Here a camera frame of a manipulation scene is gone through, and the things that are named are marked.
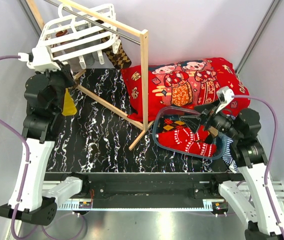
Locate yellow sock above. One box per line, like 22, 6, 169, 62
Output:
62, 88, 77, 117

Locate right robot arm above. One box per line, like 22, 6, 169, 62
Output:
180, 106, 284, 240

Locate red patterned sock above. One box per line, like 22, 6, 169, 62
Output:
157, 127, 210, 150
177, 141, 217, 157

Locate wooden drying rack frame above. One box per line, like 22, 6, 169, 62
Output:
26, 0, 155, 151

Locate blue striped shirt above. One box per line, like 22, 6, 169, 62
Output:
216, 114, 240, 173

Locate white plastic clip hanger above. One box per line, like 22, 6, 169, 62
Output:
36, 3, 121, 72

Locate grey sock hanging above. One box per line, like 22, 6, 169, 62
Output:
69, 22, 103, 72

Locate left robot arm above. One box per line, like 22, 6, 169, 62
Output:
0, 61, 90, 226

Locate clear plastic basket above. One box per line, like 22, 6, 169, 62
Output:
152, 106, 228, 160

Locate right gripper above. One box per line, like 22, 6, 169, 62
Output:
179, 97, 241, 141

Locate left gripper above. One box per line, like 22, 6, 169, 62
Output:
36, 59, 78, 114

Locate red cartoon print blanket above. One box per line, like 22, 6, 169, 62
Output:
121, 57, 250, 123

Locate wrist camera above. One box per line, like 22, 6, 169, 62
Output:
18, 46, 61, 73
216, 86, 235, 113

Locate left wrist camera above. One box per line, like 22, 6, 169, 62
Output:
18, 46, 61, 73

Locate metal rack rod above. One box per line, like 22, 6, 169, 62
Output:
38, 0, 149, 49

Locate argyle sock in basket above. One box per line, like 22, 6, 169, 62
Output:
162, 118, 187, 133

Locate brown argyle sock hanging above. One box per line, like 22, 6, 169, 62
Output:
102, 39, 132, 70

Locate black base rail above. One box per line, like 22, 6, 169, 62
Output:
58, 172, 244, 212

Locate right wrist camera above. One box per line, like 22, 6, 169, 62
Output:
216, 86, 235, 113

